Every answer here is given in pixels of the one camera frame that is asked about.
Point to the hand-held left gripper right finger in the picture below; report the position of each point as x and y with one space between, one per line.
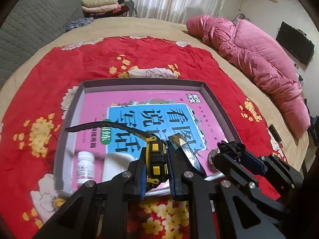
173 176

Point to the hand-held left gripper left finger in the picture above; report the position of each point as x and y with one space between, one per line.
142 179

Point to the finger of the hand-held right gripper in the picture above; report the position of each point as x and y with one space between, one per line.
231 165
253 160

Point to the yellow black tape measure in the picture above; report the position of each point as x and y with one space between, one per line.
155 159

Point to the white plastic case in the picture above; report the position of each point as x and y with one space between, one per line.
117 165

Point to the white pill bottle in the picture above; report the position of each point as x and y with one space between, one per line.
84 169

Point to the grey cardboard tray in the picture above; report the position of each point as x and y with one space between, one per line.
72 139

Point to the dark clothing pile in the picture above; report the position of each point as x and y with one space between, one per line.
312 127

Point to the pink and blue book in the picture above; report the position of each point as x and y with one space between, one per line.
99 104

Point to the pink quilted duvet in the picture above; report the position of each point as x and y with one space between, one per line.
249 54

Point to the red floral blanket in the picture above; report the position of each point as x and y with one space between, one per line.
174 62

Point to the black flat television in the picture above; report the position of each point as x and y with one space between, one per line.
295 42

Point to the beige bed sheet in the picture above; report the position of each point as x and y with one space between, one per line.
149 27

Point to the blue patterned cloth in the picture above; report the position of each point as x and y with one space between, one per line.
78 24

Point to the dark red clothing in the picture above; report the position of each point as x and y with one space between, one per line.
122 10

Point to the white curtain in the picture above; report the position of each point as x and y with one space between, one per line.
179 2

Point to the pink folded garment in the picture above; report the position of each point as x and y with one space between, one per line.
102 9

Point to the beige folded garment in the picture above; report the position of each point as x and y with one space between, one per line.
99 2

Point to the grey quilted cover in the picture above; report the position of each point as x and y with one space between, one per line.
37 22

